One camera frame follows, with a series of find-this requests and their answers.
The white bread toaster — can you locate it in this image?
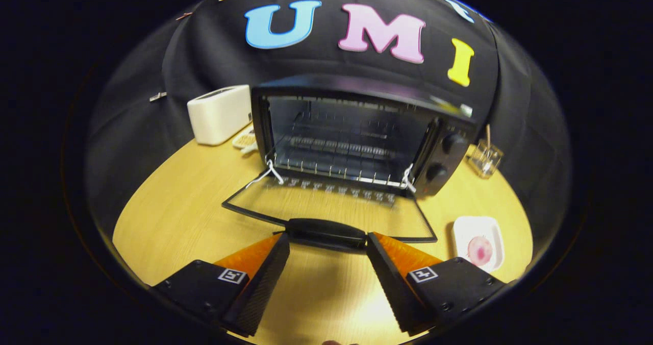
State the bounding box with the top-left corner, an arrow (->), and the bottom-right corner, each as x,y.
187,85 -> 253,146

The clear glass holder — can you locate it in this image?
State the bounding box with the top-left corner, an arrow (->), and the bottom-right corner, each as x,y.
468,138 -> 505,179

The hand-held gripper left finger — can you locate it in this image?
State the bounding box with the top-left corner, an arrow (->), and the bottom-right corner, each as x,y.
151,233 -> 291,337

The white square plate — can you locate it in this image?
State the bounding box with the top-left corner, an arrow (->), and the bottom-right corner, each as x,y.
453,216 -> 505,274

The pink ham slice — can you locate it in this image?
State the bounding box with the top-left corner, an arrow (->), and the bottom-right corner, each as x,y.
468,236 -> 494,265

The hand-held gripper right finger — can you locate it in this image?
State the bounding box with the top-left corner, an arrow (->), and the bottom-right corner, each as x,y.
366,232 -> 511,336

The black toaster oven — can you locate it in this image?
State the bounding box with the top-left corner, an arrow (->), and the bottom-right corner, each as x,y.
222,75 -> 480,251

